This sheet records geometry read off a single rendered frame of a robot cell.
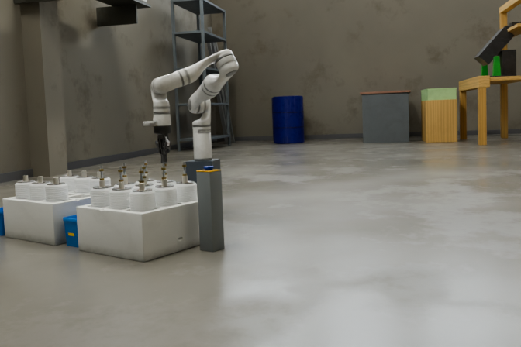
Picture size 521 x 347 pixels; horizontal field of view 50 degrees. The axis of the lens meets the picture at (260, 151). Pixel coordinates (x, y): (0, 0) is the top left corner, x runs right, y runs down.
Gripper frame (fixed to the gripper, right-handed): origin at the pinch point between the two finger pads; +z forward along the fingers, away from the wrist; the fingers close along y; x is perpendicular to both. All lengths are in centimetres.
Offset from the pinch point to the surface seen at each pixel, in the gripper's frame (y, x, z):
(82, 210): 1.7, 34.8, 18.2
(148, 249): -29.3, 19.1, 30.7
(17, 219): 46, 53, 26
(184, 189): -15.1, -2.2, 11.9
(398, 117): 398, -536, -2
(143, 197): -24.8, 18.3, 12.0
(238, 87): 728, -441, -67
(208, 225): -31.6, -4.8, 24.4
